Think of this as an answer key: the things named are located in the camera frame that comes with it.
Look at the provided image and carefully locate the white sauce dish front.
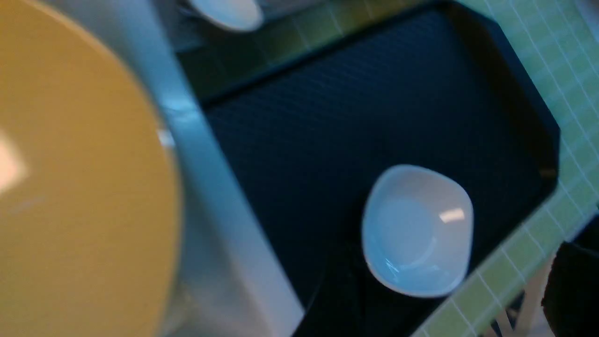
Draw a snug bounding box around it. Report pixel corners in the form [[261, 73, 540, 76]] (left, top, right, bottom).
[[361, 164, 474, 298]]

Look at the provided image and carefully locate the black serving tray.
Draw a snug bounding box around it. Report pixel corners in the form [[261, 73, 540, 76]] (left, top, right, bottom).
[[200, 0, 560, 337]]

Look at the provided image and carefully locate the large white plastic tub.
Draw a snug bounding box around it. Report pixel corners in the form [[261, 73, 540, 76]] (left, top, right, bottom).
[[49, 0, 305, 337]]

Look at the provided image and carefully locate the pile of white soup spoons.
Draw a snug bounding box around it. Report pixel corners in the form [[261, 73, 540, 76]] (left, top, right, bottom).
[[188, 0, 264, 32]]

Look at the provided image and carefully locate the stack of tan bowls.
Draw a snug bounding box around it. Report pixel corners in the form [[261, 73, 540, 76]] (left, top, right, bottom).
[[0, 0, 182, 337]]

